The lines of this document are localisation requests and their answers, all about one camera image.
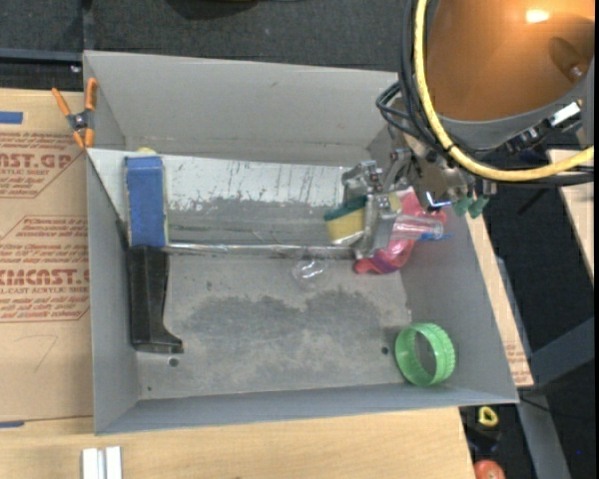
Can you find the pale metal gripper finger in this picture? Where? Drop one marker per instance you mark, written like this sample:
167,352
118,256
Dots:
362,177
379,222

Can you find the clear plastic cup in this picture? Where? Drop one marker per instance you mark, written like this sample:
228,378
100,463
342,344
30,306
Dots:
419,227

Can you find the grey metal bin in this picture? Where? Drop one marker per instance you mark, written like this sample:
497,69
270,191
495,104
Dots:
279,332

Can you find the pink plastic spray bottle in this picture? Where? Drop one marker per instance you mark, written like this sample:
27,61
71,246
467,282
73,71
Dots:
397,255

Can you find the black flat block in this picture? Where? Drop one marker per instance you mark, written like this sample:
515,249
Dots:
149,297

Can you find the brown cardboard board red print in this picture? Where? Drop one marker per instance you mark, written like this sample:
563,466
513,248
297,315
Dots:
40,247

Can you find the clear glass thing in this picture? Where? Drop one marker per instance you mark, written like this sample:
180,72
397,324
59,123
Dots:
309,269

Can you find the yellow and green sponge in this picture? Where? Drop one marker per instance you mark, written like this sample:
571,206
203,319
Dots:
345,225

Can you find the blue flat block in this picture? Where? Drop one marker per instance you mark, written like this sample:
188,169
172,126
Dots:
145,202

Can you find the small yellow round thing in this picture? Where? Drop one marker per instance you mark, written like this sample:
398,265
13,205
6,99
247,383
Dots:
146,151

